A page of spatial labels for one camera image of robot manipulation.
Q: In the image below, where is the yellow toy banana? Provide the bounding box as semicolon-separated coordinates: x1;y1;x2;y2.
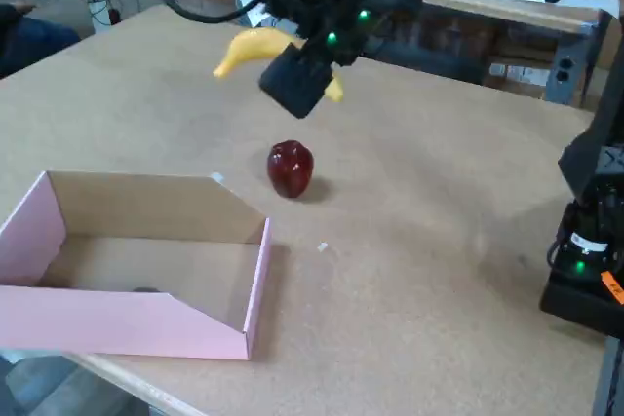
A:
213;28;345;104

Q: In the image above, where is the dark red toy fruit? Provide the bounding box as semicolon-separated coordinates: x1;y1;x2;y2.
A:
266;139;315;200

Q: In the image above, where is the wooden workbench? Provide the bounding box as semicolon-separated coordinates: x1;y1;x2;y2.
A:
360;0;613;105

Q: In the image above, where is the brown cardboard box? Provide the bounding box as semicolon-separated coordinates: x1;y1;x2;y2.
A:
487;35;555;98

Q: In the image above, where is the seated person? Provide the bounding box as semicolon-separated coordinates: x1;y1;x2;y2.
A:
0;2;82;79

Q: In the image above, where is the pink cardboard box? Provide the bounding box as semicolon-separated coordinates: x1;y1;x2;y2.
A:
0;170;273;361

